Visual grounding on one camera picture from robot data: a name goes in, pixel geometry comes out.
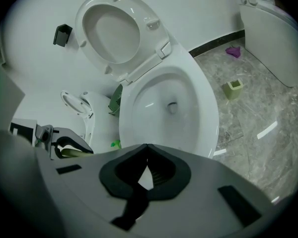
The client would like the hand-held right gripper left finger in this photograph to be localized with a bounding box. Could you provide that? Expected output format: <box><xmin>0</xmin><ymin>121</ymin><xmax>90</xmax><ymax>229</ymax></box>
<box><xmin>51</xmin><ymin>144</ymin><xmax>148</xmax><ymax>232</ymax></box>

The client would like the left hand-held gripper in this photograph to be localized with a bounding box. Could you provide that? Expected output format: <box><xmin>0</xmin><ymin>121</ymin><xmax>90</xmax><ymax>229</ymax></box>
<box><xmin>9</xmin><ymin>118</ymin><xmax>94</xmax><ymax>160</ymax></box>

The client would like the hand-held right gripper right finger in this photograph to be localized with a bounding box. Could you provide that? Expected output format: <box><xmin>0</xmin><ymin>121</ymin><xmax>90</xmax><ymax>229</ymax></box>
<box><xmin>136</xmin><ymin>144</ymin><xmax>284</xmax><ymax>238</ymax></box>

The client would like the pale green toilet brush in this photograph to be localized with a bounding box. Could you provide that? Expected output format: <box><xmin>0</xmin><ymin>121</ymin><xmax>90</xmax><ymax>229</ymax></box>
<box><xmin>61</xmin><ymin>147</ymin><xmax>94</xmax><ymax>158</ymax></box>

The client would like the white elongated toilet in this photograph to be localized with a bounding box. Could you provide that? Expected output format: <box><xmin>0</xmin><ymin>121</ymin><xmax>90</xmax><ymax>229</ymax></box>
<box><xmin>74</xmin><ymin>0</ymin><xmax>221</xmax><ymax>160</ymax></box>

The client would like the green small cup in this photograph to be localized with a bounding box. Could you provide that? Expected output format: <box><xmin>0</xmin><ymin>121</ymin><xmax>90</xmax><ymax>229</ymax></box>
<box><xmin>222</xmin><ymin>79</ymin><xmax>244</xmax><ymax>101</ymax></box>

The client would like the white smart toilet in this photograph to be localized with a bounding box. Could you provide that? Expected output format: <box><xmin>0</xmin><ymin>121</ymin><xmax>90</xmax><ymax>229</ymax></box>
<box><xmin>239</xmin><ymin>0</ymin><xmax>298</xmax><ymax>88</ymax></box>

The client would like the grey mesh waste bin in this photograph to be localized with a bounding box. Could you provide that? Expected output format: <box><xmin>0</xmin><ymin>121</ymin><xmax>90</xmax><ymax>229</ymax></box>
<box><xmin>108</xmin><ymin>84</ymin><xmax>124</xmax><ymax>116</ymax></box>

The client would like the purple crumpled object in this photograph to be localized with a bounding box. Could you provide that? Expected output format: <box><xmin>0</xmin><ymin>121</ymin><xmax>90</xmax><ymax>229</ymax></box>
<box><xmin>225</xmin><ymin>46</ymin><xmax>242</xmax><ymax>59</ymax></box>

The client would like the black wall-mounted holder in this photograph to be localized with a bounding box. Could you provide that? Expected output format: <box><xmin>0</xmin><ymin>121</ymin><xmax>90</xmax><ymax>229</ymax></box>
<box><xmin>53</xmin><ymin>23</ymin><xmax>73</xmax><ymax>47</ymax></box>

